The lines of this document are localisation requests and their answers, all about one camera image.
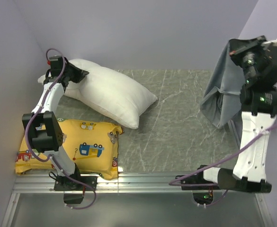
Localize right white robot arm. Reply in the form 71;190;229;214
195;35;277;193

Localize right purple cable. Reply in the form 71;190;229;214
168;118;277;208

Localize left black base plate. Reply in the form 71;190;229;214
54;176;97;192

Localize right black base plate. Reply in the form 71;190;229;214
178;173;213;190

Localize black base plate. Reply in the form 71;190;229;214
54;176;97;192
178;173;213;190

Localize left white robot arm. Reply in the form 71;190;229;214
22;55;89;190

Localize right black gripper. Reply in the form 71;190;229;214
228;35;268;82

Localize white pillow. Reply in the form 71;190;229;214
37;58;158;130

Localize grey pillowcase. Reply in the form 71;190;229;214
199;39;259;130

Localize yellow cartoon print pillow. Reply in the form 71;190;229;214
15;117;125;182

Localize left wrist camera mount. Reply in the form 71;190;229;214
47;55;64;66

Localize aluminium mounting rail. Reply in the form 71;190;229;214
4;117;272;227

